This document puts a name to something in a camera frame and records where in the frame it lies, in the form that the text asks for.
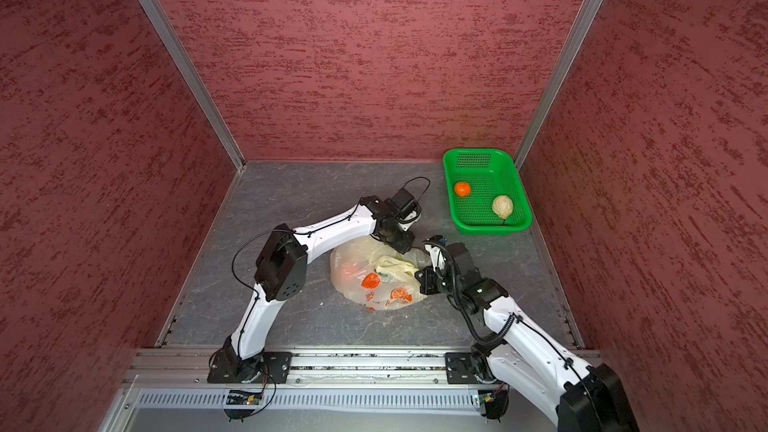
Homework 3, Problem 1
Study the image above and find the green plastic basket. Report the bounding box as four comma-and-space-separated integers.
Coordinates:
442, 148, 533, 236

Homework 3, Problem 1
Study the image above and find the small orange tangerine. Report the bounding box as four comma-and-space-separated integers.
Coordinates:
453, 182, 472, 197

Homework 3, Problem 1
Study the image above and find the aluminium corner post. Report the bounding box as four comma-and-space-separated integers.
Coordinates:
138, 0, 247, 174
513, 0, 604, 171

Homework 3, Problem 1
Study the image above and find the beige bumpy round fruit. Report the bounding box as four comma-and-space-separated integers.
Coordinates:
491, 195, 515, 221

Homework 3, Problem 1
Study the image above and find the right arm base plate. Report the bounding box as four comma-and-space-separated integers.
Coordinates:
444, 351, 498, 385

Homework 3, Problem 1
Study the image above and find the printed translucent plastic bag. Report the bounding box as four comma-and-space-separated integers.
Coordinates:
330, 236, 431, 311

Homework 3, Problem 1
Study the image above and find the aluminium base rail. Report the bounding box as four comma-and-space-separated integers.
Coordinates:
122, 346, 470, 388

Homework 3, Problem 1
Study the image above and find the right aluminium corner post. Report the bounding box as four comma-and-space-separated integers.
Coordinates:
513, 0, 604, 171

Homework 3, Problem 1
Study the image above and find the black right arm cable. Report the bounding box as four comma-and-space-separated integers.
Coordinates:
422, 239, 518, 348

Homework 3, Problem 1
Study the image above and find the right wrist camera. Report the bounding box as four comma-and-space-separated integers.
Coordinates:
424, 235, 480, 286

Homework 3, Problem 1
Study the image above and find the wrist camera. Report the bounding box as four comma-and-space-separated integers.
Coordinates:
424, 235, 480, 286
390, 187, 422, 224

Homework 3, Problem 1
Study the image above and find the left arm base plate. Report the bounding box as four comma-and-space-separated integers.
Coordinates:
207, 349, 293, 384

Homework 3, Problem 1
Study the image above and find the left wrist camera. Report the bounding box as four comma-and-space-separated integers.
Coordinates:
390, 187, 422, 224

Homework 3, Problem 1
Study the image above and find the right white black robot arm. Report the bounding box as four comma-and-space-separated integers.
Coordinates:
416, 265, 639, 431

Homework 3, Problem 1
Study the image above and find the left aluminium corner post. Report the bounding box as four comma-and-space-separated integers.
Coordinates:
138, 0, 247, 174

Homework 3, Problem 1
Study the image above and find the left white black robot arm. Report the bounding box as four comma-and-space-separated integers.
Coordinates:
207, 189, 422, 384

